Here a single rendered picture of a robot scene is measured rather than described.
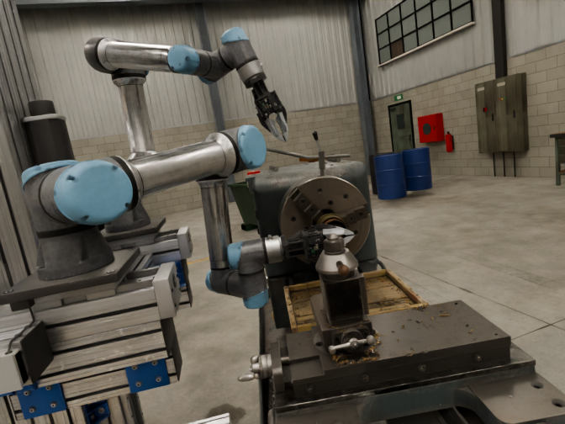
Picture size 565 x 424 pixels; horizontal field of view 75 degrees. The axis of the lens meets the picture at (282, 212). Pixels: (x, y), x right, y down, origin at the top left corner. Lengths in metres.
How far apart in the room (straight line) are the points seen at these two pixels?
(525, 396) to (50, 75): 11.59
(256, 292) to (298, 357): 0.36
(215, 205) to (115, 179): 0.42
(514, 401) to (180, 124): 10.94
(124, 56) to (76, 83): 10.37
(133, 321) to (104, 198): 0.29
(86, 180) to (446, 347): 0.69
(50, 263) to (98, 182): 0.23
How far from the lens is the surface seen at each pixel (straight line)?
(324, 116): 12.42
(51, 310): 0.92
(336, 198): 1.27
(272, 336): 1.74
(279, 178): 1.42
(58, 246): 0.89
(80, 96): 11.58
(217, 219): 1.10
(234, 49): 1.20
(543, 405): 0.76
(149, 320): 0.88
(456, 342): 0.76
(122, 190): 0.76
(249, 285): 1.05
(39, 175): 0.88
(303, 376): 0.70
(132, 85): 1.48
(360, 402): 0.73
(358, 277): 0.69
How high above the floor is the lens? 1.35
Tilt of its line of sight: 10 degrees down
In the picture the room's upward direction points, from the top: 9 degrees counter-clockwise
